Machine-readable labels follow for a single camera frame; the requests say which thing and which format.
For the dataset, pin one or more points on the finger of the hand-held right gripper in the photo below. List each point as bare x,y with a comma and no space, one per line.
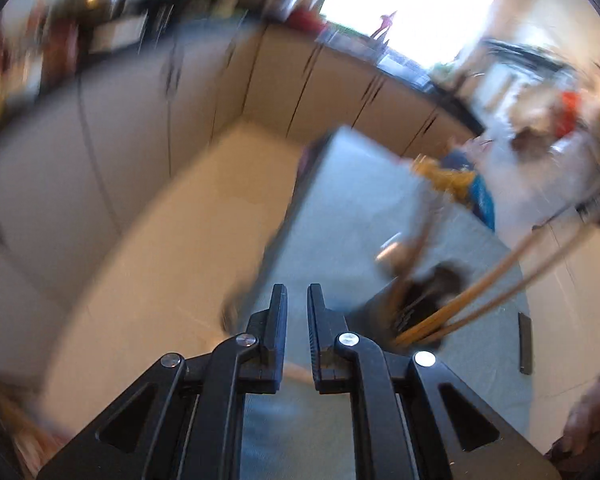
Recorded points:
592,205

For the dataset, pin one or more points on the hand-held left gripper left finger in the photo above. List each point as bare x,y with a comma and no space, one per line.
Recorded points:
278,340

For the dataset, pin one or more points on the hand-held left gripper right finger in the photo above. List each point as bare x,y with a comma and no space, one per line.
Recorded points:
316,340

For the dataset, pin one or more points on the wooden chopstick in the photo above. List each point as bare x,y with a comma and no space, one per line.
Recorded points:
520,287
480,290

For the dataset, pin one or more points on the black utensil holder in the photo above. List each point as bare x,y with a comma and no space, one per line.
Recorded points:
427,295

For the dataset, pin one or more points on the red hanging bag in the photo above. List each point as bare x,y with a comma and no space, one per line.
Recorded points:
569,112

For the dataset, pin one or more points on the blue plastic bag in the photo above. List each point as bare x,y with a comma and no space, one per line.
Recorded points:
482,200

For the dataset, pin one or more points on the light blue table cloth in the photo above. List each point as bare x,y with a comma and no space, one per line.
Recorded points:
360,200

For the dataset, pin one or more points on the yellow plastic bag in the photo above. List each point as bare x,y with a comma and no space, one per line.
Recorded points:
445,180

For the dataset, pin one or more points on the black flat phone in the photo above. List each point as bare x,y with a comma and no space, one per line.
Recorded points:
525,342

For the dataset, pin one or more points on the person's fuzzy clothing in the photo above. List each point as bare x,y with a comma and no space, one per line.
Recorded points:
590,420

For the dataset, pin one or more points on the beige lower cabinets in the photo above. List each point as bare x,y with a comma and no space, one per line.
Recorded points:
205,90

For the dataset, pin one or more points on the kitchen window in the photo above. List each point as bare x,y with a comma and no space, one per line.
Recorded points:
420,5

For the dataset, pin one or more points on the red basin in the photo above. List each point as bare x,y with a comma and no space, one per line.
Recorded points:
305,19

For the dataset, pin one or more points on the white tray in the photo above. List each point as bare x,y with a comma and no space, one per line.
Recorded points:
119,32

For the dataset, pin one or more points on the black wall rack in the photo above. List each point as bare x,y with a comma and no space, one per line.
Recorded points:
525,52

